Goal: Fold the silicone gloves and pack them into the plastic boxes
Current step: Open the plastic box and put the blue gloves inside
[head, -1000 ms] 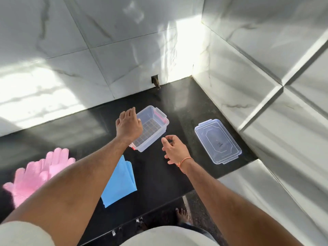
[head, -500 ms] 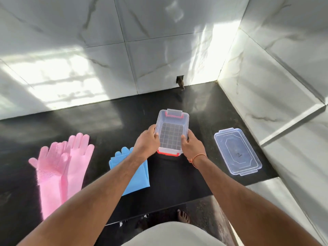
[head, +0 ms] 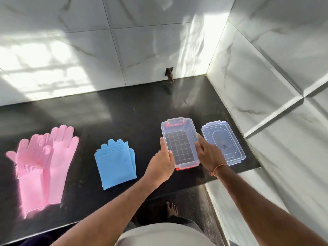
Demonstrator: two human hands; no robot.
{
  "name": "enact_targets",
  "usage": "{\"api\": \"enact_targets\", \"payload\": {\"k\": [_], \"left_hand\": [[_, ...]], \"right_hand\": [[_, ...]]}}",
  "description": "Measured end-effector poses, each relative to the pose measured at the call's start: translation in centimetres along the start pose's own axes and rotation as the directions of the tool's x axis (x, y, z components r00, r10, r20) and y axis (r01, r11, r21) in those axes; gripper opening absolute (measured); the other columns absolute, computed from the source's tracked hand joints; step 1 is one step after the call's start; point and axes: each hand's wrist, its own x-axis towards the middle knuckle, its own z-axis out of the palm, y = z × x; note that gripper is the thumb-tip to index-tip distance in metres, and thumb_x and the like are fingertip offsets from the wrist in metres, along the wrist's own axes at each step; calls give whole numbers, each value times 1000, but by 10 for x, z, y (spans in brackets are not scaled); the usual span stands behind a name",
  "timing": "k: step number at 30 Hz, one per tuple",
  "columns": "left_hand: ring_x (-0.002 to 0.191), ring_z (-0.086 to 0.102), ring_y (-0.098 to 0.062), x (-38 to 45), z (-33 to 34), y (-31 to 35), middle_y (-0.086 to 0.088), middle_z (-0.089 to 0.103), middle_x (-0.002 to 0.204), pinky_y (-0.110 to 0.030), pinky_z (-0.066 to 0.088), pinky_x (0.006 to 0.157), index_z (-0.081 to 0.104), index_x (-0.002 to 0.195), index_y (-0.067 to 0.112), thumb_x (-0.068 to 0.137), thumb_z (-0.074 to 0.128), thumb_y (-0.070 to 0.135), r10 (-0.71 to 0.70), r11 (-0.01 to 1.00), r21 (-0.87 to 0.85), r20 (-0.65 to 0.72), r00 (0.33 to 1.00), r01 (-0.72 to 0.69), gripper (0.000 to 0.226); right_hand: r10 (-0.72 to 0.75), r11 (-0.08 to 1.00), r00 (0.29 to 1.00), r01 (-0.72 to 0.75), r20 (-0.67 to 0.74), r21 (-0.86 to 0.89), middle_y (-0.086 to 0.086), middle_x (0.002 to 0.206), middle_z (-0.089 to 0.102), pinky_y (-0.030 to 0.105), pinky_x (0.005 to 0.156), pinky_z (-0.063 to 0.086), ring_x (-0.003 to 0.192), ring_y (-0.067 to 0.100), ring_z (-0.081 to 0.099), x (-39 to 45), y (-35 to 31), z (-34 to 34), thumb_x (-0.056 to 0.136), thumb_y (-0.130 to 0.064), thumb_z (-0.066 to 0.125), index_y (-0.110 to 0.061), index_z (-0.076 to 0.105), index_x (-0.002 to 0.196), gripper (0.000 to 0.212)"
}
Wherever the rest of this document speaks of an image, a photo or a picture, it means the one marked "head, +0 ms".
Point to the person's left hand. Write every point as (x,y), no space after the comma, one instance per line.
(160,163)

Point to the person's right hand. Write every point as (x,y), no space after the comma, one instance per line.
(208,157)

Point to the person's left thumb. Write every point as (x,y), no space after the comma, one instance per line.
(163,144)

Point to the person's right thumb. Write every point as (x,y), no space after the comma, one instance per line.
(201,138)

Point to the clear plastic storage box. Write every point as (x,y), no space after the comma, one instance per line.
(180,142)

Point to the person's left forearm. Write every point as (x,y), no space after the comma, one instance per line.
(107,210)

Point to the person's right forearm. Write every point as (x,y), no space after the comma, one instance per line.
(266,207)

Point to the grid insert in box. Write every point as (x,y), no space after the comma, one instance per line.
(180,147)

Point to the clear plastic box lid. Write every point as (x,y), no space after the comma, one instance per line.
(223,143)

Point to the orange thread wristband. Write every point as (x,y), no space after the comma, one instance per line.
(217,168)

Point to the blue folded silicone glove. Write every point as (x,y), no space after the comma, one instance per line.
(115,162)

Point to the person's foot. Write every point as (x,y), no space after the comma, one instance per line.
(172,208)

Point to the person's white shirt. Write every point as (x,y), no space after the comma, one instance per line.
(164,234)

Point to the pink smooth silicone glove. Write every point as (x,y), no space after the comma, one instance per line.
(60,161)

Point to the pink bristled silicone glove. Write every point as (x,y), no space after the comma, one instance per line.
(30,166)

